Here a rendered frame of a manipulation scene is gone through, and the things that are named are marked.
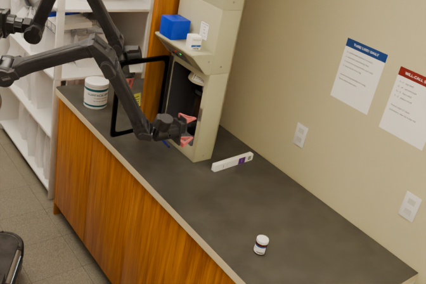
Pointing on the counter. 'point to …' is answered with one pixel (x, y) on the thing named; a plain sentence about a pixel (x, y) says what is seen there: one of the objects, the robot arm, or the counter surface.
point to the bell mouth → (196, 79)
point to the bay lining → (180, 92)
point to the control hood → (202, 64)
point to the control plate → (177, 52)
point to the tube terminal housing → (213, 94)
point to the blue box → (174, 26)
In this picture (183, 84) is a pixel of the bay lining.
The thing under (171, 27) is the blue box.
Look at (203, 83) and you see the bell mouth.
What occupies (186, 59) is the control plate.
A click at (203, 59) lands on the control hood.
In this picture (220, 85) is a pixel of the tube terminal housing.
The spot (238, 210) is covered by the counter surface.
